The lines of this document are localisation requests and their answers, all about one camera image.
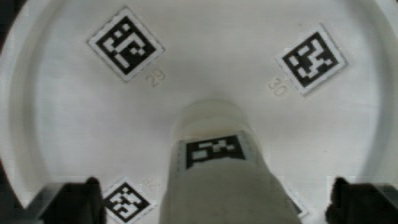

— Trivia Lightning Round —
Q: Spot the white cylindrical table leg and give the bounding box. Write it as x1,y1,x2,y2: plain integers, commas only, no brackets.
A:
160,100,302,224

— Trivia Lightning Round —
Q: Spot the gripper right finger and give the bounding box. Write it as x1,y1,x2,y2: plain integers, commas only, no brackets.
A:
325,177,398,224

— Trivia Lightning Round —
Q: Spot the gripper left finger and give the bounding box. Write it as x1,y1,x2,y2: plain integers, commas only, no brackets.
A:
35,177,106,224

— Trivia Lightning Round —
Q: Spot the white round table top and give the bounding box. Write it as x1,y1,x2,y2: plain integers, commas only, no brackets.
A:
0,0,398,224

